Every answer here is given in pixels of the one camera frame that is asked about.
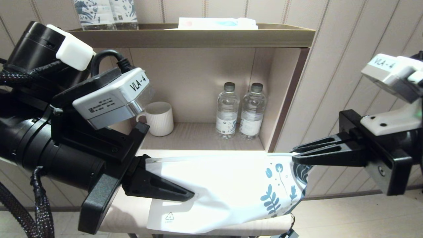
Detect white floral plastic bag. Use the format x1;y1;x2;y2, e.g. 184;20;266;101
145;153;313;234

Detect grey blue floor device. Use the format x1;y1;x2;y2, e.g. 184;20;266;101
271;228;299;238

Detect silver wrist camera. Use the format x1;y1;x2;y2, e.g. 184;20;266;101
73;68;150;130
361;54;423;103

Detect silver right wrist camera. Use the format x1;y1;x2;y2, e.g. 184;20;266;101
361;54;423;103

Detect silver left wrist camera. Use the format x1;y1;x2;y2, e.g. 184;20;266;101
73;68;150;130

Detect beige wooden shelf cabinet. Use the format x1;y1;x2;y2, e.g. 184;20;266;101
59;22;317;238

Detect white blue flat packet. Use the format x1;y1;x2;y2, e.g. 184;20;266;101
167;17;259;30

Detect blue floral print pouch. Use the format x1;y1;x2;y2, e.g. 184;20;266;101
111;0;139;29
73;0;117;31

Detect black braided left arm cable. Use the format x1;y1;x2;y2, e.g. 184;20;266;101
0;167;55;238

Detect clear plastic water bottle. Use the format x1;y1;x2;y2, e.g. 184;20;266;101
240;83;267;140
216;82;240;139

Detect white right camera bracket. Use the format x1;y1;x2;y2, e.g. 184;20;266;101
360;99;423;136

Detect white ribbed mug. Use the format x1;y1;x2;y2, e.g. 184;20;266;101
136;101;174;137

